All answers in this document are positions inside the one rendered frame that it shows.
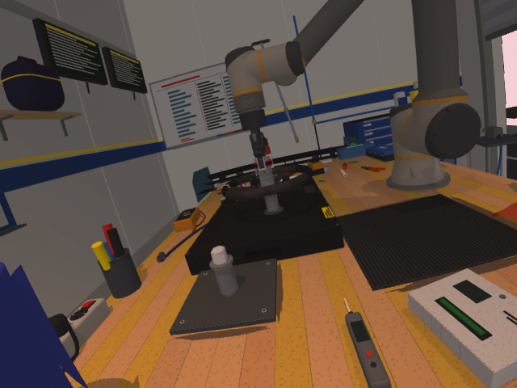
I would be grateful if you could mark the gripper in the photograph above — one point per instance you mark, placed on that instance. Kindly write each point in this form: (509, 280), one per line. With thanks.
(254, 121)

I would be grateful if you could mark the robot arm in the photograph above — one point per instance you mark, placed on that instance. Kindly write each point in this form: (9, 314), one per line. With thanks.
(436, 60)

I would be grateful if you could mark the dark steering wheel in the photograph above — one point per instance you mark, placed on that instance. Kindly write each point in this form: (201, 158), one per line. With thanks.
(242, 193)

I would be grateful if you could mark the grey hub column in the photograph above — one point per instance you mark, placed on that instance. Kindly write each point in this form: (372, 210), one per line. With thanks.
(273, 204)

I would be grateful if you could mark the black test buck base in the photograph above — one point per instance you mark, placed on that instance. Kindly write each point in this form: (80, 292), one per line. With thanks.
(291, 230)

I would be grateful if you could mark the grey wheel stand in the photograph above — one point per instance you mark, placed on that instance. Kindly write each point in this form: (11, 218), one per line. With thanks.
(234, 303)

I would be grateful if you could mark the black long rack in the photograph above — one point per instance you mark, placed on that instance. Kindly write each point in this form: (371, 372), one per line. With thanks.
(295, 158)

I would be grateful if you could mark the blue rod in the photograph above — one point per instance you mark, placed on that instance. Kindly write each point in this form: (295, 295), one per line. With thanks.
(311, 105)

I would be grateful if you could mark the whiteboard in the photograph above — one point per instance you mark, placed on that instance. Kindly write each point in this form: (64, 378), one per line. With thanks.
(190, 109)

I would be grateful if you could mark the yellow box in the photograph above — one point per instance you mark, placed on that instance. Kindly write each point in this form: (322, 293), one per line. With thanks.
(316, 165)

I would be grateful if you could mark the teal box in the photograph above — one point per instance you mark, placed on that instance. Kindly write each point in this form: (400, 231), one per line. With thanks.
(200, 184)

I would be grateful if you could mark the blue parts box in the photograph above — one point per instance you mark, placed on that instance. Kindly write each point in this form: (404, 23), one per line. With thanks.
(379, 153)
(351, 152)

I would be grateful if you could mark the blue tool chest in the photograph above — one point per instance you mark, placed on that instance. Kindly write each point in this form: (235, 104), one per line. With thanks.
(369, 129)

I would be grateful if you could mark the yellow multimeter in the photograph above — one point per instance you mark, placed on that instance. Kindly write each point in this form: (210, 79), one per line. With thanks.
(186, 218)

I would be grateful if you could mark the red pliers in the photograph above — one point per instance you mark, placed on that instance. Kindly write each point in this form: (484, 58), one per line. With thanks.
(373, 168)

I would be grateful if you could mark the small black notice board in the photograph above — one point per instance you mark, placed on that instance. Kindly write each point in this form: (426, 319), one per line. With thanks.
(125, 70)

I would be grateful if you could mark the blue and red probe lead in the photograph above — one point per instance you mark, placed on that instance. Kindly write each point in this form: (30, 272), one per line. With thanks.
(177, 246)

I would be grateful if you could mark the black marker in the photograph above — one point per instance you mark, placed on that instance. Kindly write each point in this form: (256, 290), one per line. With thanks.
(116, 242)

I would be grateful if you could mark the red marker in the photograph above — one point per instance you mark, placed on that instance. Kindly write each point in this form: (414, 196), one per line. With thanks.
(107, 232)

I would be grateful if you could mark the blue marker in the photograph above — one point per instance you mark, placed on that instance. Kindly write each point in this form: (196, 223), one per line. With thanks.
(107, 250)

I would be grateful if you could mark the large black notice board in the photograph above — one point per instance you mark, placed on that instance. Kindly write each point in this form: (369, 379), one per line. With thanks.
(70, 50)

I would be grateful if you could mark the yellow marker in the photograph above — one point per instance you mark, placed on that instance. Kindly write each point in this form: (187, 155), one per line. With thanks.
(101, 254)

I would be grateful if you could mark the black ribbed rubber mat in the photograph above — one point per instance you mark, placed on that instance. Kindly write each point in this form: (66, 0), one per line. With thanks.
(424, 234)

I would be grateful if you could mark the dark grey pen cup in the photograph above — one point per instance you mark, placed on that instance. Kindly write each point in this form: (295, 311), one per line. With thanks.
(121, 279)

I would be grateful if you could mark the dark blue bag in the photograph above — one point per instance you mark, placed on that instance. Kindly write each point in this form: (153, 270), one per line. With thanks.
(32, 87)

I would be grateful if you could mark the grey handheld tester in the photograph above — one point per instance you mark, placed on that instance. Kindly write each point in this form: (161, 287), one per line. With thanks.
(365, 347)

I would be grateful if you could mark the white power strip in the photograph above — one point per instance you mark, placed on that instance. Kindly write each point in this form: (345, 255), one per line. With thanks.
(87, 313)

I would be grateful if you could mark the window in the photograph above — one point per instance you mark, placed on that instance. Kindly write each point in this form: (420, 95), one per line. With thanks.
(511, 72)

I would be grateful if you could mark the orange sheet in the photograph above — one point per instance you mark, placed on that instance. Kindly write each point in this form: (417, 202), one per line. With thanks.
(508, 213)

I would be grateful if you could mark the white box with green display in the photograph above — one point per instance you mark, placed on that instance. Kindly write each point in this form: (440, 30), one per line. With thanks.
(464, 323)

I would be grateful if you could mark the wooden wall shelf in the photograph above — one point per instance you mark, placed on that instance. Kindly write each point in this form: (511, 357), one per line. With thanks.
(36, 115)

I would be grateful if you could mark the blue wall bracket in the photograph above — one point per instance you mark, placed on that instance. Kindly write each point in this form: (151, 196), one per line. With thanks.
(9, 218)

